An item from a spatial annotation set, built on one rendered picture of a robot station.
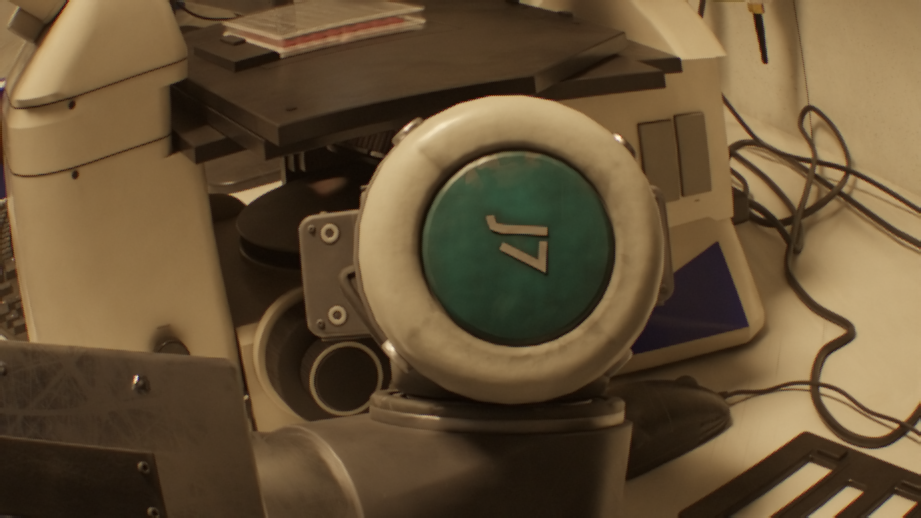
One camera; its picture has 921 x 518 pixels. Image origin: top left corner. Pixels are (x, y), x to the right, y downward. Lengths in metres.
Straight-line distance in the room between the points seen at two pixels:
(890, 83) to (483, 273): 0.85
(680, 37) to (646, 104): 0.06
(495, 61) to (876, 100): 0.61
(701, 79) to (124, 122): 0.36
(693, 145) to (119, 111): 0.35
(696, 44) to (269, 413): 0.33
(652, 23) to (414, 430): 0.49
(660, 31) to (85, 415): 0.63
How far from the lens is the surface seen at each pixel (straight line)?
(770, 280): 0.98
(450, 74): 0.67
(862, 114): 1.26
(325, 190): 0.92
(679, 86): 0.86
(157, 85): 0.72
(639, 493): 0.72
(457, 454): 0.41
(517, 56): 0.70
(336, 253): 0.58
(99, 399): 0.30
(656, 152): 0.85
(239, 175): 1.29
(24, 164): 0.74
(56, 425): 0.30
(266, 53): 0.76
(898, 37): 1.18
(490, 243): 0.40
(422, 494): 0.40
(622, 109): 0.84
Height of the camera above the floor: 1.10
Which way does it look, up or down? 20 degrees down
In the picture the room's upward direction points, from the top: 5 degrees counter-clockwise
